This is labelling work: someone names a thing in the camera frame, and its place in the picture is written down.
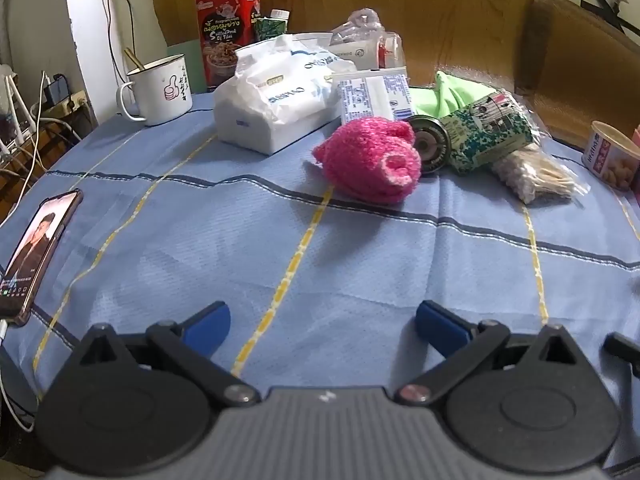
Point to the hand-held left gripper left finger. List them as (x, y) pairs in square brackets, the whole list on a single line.
[(210, 325)]

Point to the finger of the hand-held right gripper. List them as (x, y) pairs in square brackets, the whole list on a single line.
[(624, 351)]

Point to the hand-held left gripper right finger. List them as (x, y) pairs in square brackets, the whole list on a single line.
[(440, 327)]

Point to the pink fuzzy sock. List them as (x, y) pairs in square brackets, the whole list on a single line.
[(367, 160)]

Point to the green cloth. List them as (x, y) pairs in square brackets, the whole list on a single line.
[(440, 97)]

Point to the small white tissue packet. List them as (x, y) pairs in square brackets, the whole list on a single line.
[(372, 95)]

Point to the blue striped tablecloth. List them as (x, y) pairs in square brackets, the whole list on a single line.
[(350, 245)]

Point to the bag of cotton swabs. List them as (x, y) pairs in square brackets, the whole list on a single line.
[(535, 175)]

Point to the round metal tin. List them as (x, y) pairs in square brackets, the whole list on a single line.
[(430, 144)]

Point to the smartphone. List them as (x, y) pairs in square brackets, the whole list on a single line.
[(37, 255)]

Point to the snack can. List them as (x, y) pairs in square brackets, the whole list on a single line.
[(610, 157)]

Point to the green patterned packet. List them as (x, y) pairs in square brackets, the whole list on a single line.
[(482, 132)]

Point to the large white tissue pack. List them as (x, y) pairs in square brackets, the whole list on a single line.
[(270, 100)]

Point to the white enamel mug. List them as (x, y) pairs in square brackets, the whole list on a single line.
[(162, 92)]

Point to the green card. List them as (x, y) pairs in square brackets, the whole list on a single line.
[(195, 72)]

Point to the power strip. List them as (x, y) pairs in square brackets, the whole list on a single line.
[(65, 101)]

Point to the metal spoon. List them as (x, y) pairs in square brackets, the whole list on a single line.
[(134, 59)]

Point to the wooden chair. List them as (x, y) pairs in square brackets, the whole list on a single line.
[(575, 75)]

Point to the black charger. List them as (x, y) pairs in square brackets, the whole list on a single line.
[(56, 87)]

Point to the knotted clear plastic bag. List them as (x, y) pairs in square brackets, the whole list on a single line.
[(362, 40)]

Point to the red food tin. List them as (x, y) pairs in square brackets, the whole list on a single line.
[(225, 25)]

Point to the green drink carton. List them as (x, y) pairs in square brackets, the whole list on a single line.
[(272, 22)]

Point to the black wall tape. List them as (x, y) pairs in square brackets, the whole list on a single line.
[(607, 7)]

